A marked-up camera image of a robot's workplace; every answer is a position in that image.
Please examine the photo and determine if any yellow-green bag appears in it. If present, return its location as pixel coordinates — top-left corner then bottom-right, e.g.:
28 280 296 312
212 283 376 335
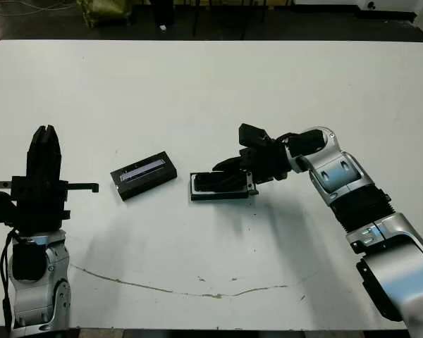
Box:
75 0 133 29

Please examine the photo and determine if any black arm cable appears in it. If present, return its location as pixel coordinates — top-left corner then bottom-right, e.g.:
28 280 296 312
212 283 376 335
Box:
267 130 304 145
0 230 17 334

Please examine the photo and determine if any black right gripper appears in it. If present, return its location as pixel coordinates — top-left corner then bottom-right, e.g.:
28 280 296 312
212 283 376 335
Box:
199 142 290 196

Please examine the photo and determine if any black upright stand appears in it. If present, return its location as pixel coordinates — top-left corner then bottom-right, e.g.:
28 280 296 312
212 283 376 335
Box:
151 0 176 27

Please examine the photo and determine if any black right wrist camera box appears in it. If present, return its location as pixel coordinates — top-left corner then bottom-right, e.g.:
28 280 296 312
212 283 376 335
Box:
238 123 271 152

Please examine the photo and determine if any slim black camera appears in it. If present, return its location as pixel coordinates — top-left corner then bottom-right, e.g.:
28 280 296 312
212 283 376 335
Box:
193 173 247 194

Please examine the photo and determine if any white appliance with black knob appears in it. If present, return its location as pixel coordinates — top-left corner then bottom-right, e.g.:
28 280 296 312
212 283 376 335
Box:
355 0 423 13

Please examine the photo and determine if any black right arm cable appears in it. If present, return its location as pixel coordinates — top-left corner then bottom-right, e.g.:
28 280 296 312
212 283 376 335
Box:
267 130 304 145

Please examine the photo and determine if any black box lid silver print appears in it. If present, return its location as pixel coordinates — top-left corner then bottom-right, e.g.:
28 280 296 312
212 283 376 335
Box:
109 151 179 201

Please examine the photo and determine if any black box with white insert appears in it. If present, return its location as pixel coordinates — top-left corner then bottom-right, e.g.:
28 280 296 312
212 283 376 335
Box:
189 170 252 202

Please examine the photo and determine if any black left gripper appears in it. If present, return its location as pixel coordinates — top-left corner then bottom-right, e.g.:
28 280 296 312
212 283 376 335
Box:
0 125 99 235

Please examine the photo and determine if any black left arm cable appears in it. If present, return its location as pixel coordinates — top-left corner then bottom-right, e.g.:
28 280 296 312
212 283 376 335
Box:
0 230 17 334

